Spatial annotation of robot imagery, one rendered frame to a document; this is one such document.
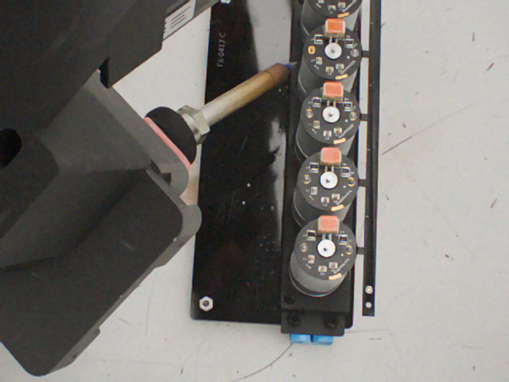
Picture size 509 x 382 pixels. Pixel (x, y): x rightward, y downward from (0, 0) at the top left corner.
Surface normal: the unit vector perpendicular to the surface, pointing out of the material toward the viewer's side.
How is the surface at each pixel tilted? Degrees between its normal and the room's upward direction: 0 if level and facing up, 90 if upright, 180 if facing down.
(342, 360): 0
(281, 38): 0
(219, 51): 0
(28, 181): 27
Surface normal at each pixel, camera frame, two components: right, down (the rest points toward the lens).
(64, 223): 0.68, 0.71
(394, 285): 0.03, -0.25
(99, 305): -0.31, 0.05
